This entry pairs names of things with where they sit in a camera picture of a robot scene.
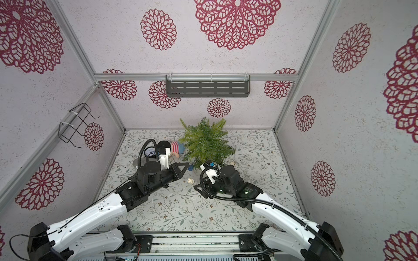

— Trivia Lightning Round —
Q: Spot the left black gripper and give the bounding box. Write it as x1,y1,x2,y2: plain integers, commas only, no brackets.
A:
147,161,189,195

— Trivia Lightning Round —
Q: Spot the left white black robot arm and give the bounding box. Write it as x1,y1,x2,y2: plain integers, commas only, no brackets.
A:
27,162,189,261

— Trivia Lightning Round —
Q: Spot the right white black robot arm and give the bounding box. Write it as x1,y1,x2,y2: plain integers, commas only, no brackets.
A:
195,161,344,261

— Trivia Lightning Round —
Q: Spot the small green christmas tree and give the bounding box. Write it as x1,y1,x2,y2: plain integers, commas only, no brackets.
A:
180,118,236,169

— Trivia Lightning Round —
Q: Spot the plush doll striped shirt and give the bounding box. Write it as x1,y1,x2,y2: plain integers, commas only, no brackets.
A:
157,140,185,159

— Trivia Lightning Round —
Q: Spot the small black alarm clock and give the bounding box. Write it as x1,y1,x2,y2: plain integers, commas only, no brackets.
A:
143,146,158,161

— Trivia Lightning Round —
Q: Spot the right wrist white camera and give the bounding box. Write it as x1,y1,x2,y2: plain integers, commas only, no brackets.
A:
200,161,221,185

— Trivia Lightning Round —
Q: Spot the wrist white camera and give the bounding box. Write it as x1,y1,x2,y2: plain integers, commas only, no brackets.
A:
200,161,221,185
158,147,171,170

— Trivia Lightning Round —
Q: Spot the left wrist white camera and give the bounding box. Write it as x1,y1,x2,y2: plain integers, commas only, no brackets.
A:
158,147,171,170

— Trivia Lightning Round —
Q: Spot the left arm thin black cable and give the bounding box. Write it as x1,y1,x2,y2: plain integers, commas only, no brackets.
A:
9,138,161,261

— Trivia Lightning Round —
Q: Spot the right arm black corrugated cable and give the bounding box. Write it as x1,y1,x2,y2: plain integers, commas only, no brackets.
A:
199,166,344,261

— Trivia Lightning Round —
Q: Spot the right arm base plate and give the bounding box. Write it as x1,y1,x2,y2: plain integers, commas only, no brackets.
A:
238,234,262,252

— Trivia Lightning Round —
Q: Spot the dark grey wall shelf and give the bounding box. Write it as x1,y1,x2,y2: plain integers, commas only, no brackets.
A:
165,75,251,98

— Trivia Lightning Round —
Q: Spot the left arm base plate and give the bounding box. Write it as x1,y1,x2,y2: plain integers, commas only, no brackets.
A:
128,234,153,254

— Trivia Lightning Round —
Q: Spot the black wire wall rack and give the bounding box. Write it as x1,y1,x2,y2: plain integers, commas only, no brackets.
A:
57,103,99,149

